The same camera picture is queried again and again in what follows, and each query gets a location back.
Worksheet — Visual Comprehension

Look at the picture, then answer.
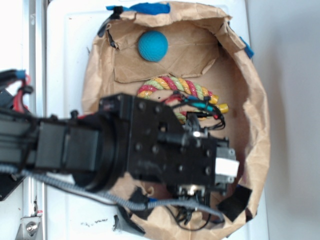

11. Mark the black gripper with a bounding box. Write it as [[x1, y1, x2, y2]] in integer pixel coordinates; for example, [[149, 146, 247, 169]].
[[127, 96, 240, 195]]

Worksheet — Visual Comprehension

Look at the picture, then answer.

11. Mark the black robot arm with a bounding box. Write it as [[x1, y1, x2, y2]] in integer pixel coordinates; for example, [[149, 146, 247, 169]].
[[0, 93, 240, 196]]

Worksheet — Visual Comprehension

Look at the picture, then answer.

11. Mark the brown paper bag tray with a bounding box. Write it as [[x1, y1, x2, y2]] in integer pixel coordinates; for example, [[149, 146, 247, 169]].
[[81, 1, 271, 240]]

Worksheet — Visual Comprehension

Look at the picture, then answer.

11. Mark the blue textured ball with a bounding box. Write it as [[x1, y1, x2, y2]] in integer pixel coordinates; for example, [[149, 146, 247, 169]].
[[138, 30, 169, 62]]

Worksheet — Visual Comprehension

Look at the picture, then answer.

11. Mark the grey braided cable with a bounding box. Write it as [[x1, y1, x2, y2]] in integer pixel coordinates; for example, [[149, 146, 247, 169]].
[[19, 169, 225, 223]]

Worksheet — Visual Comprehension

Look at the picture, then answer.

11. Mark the multicolour twisted rope toy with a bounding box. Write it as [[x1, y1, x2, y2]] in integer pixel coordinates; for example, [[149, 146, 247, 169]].
[[137, 76, 229, 130]]

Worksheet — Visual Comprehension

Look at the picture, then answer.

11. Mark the metal corner bracket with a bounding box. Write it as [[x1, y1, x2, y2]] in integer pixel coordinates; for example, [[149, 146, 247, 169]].
[[15, 216, 43, 240]]

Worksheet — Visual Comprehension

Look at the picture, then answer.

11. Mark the aluminium extrusion rail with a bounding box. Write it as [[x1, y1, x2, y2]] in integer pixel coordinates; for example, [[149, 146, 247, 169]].
[[21, 0, 48, 218]]

